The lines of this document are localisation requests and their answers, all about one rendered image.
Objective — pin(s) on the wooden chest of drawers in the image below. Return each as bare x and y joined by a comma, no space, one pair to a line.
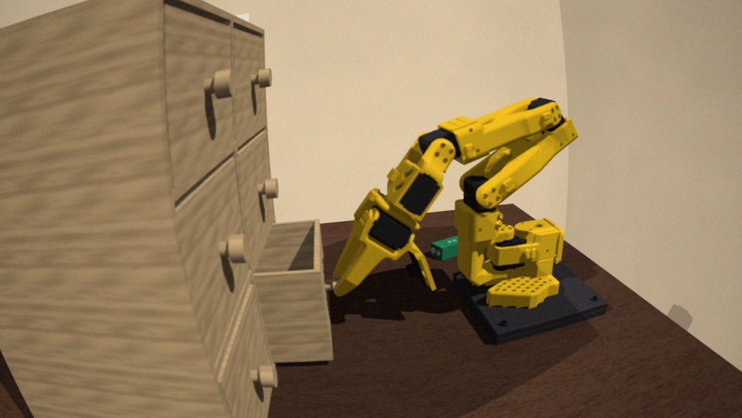
97,315

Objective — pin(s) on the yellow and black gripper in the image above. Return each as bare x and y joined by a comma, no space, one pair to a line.
379,231

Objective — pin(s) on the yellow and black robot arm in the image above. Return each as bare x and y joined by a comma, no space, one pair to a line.
530,247

